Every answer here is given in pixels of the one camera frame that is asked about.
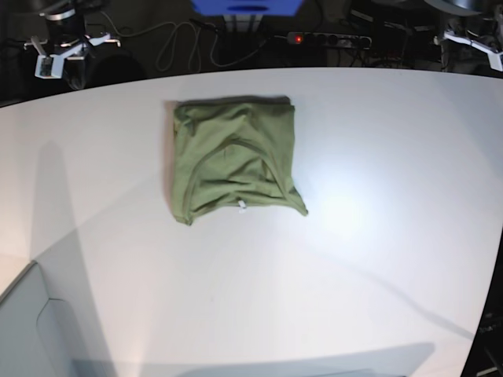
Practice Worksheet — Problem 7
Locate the green T-shirt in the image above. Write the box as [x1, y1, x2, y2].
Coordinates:
[170, 96, 308, 225]

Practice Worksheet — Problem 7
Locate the black power strip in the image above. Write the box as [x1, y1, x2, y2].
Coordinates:
[286, 31, 373, 50]

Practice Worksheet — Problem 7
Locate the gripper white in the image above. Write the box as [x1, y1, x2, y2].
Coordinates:
[23, 33, 121, 90]
[434, 31, 502, 71]

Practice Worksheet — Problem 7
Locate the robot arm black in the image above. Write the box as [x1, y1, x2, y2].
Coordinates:
[24, 1, 121, 90]
[427, 1, 502, 72]

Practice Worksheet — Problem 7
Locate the white cable on floor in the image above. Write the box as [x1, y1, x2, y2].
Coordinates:
[101, 11, 272, 72]

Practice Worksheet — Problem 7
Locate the blue box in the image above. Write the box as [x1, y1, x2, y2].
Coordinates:
[191, 0, 303, 16]

